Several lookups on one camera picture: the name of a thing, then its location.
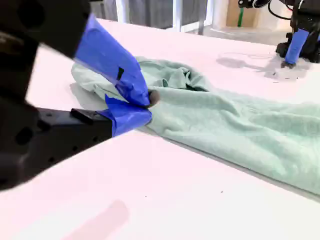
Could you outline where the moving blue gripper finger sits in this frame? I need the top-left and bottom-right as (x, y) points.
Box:
(37, 94), (153, 163)

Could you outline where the camera black cable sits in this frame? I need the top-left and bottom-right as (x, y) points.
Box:
(267, 0), (294, 21)

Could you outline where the pale green T-shirt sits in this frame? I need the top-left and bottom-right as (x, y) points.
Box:
(71, 56), (320, 196)

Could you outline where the white window frame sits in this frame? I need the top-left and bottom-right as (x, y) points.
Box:
(114, 0), (216, 35)

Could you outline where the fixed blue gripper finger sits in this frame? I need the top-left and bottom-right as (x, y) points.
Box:
(73, 13), (161, 108)
(280, 27), (310, 69)

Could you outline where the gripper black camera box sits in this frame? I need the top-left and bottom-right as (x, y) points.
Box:
(237, 0), (271, 9)

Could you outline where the brown cardboard panel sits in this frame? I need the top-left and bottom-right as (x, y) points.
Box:
(226, 6), (262, 28)

